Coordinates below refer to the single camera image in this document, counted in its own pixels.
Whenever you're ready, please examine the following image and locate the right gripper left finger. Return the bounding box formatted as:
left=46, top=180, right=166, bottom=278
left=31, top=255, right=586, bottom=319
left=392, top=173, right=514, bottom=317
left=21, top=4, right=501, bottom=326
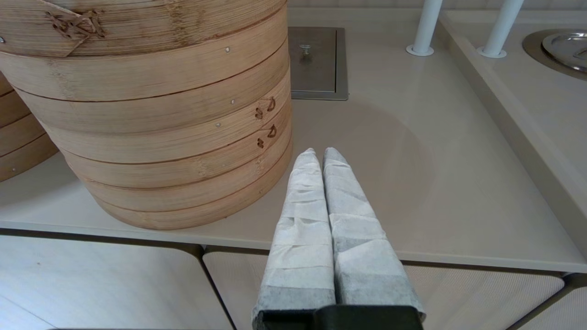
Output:
left=252, top=148, right=337, bottom=327

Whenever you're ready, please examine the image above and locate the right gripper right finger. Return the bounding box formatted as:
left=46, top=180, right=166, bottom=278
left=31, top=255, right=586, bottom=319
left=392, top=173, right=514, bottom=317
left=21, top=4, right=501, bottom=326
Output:
left=322, top=147, right=426, bottom=321

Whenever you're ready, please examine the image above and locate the bamboo steamer basket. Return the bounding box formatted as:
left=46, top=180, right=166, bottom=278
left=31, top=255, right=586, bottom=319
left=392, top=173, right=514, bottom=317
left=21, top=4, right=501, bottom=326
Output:
left=62, top=120, right=294, bottom=231
left=0, top=72, right=33, bottom=130
left=15, top=44, right=293, bottom=164
left=0, top=112, right=60, bottom=182

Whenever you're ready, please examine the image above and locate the bamboo steamer lid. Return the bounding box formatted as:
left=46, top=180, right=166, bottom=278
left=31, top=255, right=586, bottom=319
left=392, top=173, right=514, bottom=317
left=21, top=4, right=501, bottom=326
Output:
left=0, top=0, right=291, bottom=102

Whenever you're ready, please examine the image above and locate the round metal lid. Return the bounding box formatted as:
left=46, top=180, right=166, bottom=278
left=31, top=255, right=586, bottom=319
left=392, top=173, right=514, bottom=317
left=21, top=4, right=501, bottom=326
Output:
left=542, top=31, right=587, bottom=74

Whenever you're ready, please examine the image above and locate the square metal cover with knob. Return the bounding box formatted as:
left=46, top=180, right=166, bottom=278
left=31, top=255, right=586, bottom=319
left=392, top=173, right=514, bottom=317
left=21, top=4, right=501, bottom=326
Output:
left=288, top=26, right=349, bottom=101

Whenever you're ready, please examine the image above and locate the white metal pole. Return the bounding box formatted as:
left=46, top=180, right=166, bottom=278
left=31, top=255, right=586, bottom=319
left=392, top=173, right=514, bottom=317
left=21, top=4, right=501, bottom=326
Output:
left=405, top=0, right=444, bottom=57
left=476, top=0, right=525, bottom=59

